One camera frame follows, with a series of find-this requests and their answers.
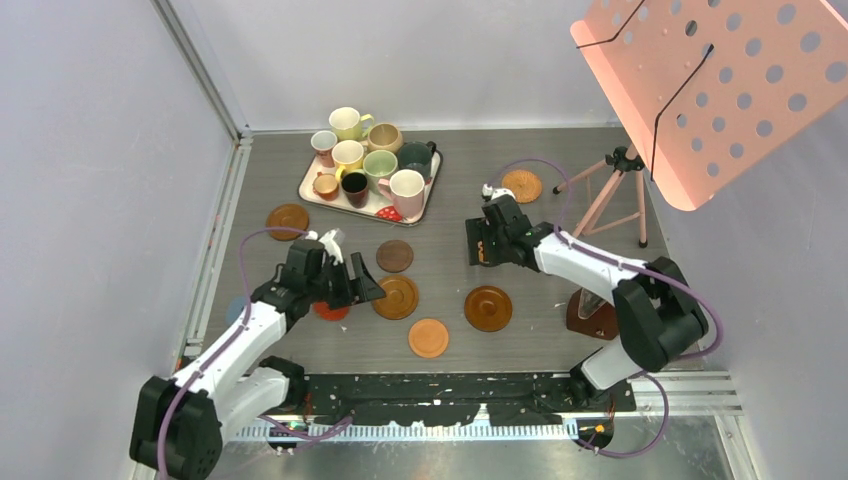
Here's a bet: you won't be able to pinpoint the pink white mug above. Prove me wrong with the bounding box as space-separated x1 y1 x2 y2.
377 169 426 219

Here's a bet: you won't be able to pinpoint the pink perforated music stand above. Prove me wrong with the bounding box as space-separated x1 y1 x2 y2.
570 1 847 211

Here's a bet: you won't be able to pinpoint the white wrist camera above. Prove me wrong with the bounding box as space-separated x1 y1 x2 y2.
305 228 345 265
481 184 516 202

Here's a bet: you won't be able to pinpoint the brown ridged wooden coaster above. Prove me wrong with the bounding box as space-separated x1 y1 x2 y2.
372 275 419 320

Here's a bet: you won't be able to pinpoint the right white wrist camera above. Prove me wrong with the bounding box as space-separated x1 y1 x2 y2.
481 184 516 202

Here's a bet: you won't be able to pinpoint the yellow mug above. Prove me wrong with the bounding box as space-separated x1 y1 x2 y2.
328 107 375 141
331 140 366 182

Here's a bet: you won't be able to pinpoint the yellow mug back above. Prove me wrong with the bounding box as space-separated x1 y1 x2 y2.
328 107 375 141

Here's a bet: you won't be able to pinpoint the beige brown cup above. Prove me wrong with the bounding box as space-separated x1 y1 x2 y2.
364 123 404 153

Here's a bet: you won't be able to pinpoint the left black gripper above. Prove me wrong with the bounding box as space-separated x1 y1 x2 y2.
307 253 385 311

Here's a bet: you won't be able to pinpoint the small orange cup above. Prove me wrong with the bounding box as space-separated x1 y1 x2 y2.
312 172 339 202

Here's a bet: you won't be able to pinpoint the brown leather holder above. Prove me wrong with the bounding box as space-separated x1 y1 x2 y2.
564 288 619 340

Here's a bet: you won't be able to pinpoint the dark maroon cup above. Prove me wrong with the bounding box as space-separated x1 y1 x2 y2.
340 171 369 209

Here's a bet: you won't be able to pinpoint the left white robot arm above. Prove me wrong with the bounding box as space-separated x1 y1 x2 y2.
129 229 386 479

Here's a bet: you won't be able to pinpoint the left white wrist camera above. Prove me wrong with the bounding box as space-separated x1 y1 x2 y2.
305 228 345 265

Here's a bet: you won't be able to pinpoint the pink tripod legs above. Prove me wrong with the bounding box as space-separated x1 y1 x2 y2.
552 144 648 249

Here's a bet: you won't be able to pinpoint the blue round coaster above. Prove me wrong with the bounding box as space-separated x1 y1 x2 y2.
224 296 248 327

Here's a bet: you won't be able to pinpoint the small pink white cup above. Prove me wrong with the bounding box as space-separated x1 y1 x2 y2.
310 130 338 168

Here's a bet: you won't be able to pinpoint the cream serving tray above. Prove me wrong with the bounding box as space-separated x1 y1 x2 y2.
298 149 444 227

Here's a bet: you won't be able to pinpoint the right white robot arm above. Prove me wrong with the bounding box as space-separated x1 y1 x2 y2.
464 195 709 411

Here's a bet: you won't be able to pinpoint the red apple smiley coaster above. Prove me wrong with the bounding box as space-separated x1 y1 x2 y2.
312 302 351 322

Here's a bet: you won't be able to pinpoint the dark walnut round coaster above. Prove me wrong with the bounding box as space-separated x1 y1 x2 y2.
376 240 414 273

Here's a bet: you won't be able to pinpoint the light orange round coaster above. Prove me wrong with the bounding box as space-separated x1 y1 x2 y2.
408 318 450 358

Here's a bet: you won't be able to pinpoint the light green cup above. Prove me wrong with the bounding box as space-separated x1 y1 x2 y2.
363 150 398 194

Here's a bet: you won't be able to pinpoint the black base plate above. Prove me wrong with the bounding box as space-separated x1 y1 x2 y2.
268 372 636 427

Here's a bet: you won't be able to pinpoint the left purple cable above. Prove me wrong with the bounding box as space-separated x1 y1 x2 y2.
155 227 356 480

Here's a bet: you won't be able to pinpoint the woven rattan coaster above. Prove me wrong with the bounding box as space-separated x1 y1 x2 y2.
501 169 543 204

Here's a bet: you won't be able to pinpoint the dark green mug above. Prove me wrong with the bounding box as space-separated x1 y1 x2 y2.
396 141 437 182

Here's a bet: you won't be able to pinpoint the dark brown ridged coaster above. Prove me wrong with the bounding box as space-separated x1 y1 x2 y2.
464 285 513 333

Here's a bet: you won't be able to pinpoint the yellow mug middle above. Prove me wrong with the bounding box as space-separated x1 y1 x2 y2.
331 140 366 182

